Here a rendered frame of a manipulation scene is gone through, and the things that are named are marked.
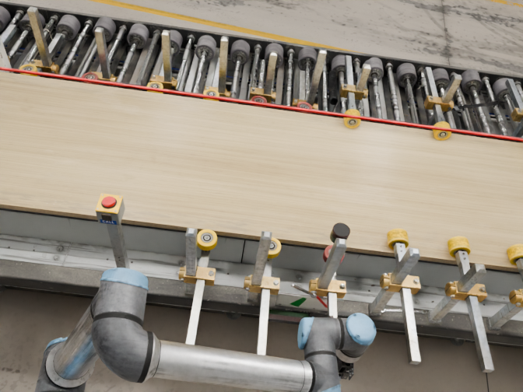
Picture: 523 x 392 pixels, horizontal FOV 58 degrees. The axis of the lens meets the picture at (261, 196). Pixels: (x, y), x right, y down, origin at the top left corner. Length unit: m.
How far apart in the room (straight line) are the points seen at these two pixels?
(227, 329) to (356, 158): 1.15
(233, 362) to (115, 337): 0.29
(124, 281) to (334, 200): 1.11
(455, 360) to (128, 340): 2.13
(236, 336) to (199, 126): 1.13
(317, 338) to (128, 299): 0.54
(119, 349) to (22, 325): 1.69
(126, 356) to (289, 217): 1.02
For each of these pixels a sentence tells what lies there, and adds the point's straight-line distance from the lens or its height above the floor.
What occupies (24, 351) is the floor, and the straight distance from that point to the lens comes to 2.75.
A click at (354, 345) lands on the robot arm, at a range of 1.45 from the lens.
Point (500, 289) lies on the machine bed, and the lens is 2.42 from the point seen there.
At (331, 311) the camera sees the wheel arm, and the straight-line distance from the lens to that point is 1.81.
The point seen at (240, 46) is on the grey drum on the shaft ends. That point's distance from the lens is 2.86.
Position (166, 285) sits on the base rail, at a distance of 1.98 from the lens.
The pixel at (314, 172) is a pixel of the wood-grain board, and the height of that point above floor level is 0.90.
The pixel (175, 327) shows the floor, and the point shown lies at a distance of 2.66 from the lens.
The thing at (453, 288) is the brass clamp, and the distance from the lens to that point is 1.90.
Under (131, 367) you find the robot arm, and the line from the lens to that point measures 1.15.
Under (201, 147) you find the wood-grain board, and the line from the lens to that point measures 2.15.
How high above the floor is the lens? 2.45
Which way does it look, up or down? 51 degrees down
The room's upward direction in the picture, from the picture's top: 11 degrees clockwise
